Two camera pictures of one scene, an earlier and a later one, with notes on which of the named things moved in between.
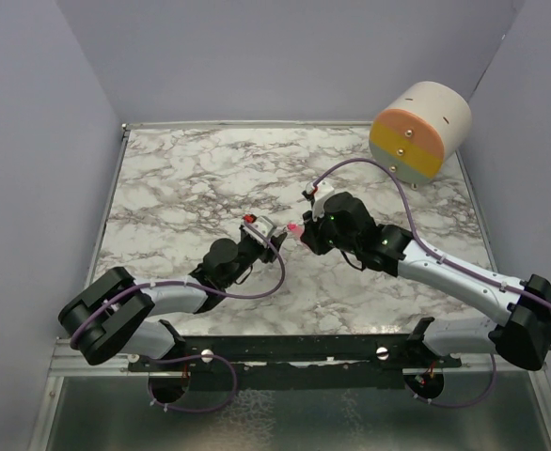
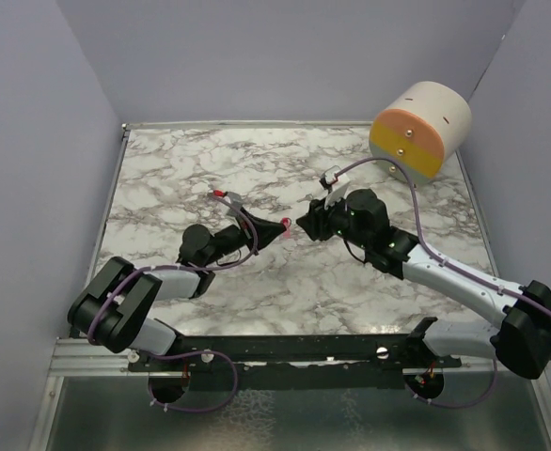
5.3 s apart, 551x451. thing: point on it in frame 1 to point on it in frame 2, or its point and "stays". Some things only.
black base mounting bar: x=301 y=361 stays
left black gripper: x=267 y=255 to x=266 y=231
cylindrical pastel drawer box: x=422 y=127 stays
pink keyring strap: x=298 y=230 to x=287 y=222
